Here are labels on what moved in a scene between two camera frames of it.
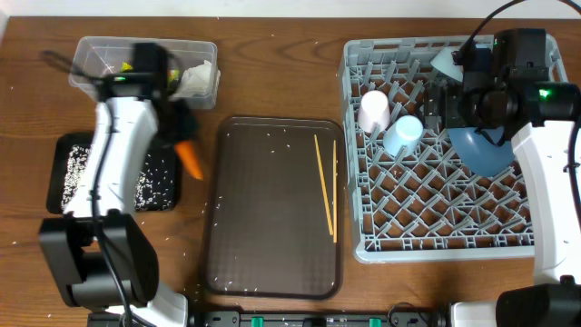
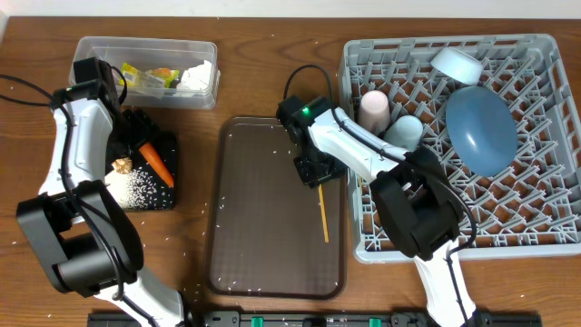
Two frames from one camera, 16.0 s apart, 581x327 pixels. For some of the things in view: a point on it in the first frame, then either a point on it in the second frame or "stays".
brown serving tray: x=276 y=208 stays
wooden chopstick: x=325 y=188 → x=324 y=213
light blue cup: x=404 y=131 stays
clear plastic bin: x=192 y=65 stays
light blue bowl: x=444 y=62 stays
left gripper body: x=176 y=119 → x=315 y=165
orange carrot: x=186 y=153 → x=152 y=157
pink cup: x=374 y=109 stays
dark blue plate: x=478 y=154 stays
